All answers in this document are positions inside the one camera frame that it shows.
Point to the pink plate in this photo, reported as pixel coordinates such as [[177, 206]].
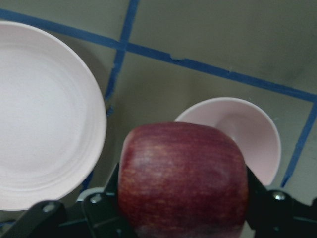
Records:
[[52, 117]]

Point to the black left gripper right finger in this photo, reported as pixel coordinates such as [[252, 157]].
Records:
[[276, 214]]

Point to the pink bowl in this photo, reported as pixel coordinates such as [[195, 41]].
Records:
[[248, 125]]

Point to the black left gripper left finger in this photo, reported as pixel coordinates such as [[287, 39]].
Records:
[[100, 208]]

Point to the red apple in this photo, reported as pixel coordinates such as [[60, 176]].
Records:
[[182, 180]]

